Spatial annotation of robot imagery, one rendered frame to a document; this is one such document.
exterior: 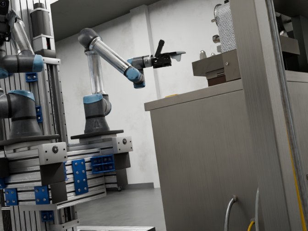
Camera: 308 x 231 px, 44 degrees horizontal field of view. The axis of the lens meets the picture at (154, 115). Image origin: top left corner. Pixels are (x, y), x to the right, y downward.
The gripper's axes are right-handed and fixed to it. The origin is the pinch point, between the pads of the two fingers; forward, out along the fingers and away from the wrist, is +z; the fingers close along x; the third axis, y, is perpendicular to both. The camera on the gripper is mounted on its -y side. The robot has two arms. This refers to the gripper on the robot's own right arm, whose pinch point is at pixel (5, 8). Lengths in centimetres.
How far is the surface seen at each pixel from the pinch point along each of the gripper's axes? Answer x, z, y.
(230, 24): -94, 7, -8
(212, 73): -80, 12, 17
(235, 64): -80, 24, 16
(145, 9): -267, -395, -207
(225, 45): -94, 3, 0
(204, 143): -75, 10, 46
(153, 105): -65, -13, 27
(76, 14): -168, -454, -202
